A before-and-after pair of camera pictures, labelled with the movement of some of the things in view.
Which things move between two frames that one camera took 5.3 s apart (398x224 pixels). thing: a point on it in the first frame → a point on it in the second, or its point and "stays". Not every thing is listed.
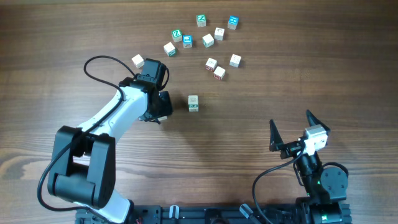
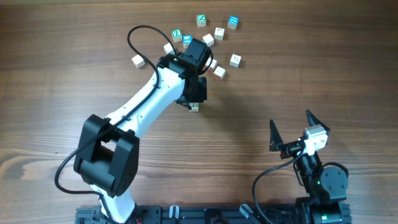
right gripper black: (277, 144) stays
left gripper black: (167, 111) → (203, 96)
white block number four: (193, 107) stays
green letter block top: (201, 20) stays
